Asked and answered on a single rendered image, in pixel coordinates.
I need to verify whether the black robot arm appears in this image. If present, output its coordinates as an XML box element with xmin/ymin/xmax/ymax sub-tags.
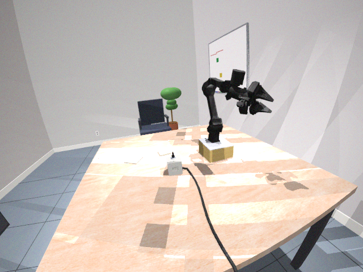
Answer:
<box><xmin>202</xmin><ymin>69</ymin><xmax>251</xmax><ymax>143</ymax></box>

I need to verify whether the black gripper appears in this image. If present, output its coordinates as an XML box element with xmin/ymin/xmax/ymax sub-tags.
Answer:
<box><xmin>237</xmin><ymin>81</ymin><xmax>274</xmax><ymax>115</ymax></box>

